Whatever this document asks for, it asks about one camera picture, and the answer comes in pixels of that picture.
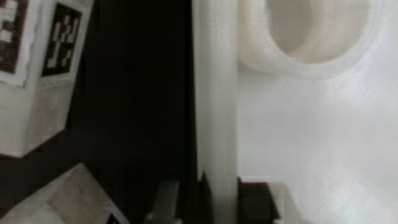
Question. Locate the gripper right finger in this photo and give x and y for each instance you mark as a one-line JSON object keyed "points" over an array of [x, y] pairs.
{"points": [[256, 204]]}

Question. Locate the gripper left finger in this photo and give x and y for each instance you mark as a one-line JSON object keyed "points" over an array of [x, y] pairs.
{"points": [[162, 215]]}

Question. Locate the white square table top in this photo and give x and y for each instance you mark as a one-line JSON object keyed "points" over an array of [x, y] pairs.
{"points": [[295, 62]]}

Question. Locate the white table leg with tag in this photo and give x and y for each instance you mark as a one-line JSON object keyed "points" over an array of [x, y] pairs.
{"points": [[43, 29]]}

